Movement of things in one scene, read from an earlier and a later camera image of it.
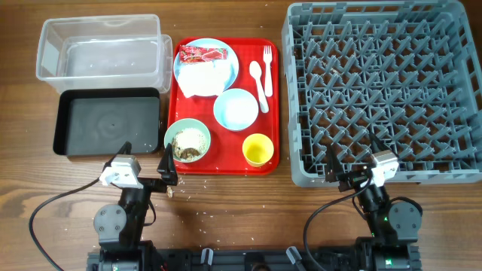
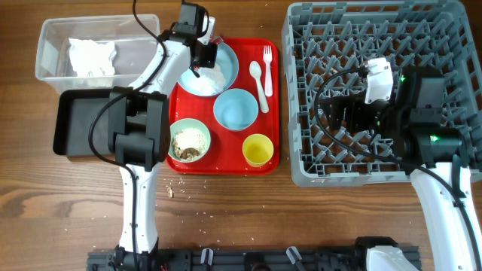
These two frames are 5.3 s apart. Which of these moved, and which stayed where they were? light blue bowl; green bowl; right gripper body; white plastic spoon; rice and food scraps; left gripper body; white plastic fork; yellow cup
Moved: right gripper body; left gripper body
Stayed: green bowl; white plastic spoon; light blue bowl; rice and food scraps; white plastic fork; yellow cup
